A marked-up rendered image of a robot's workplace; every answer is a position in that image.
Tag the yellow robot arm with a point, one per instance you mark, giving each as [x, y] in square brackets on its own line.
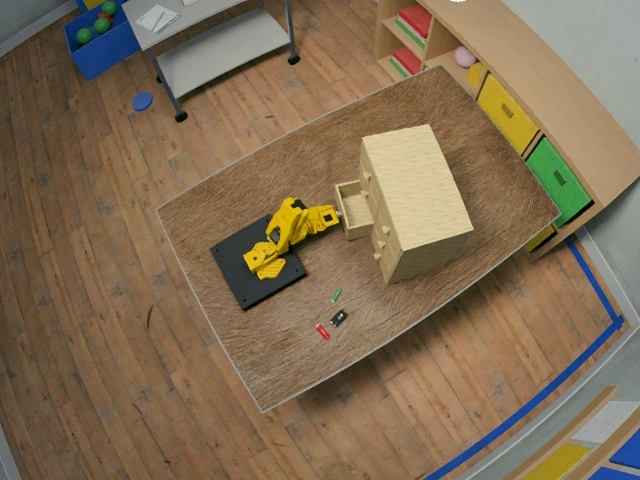
[291, 218]

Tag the wooden chest of drawers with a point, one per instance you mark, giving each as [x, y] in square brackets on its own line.
[426, 208]

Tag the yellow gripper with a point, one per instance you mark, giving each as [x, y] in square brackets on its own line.
[317, 223]

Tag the black 9v battery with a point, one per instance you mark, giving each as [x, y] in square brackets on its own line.
[339, 317]

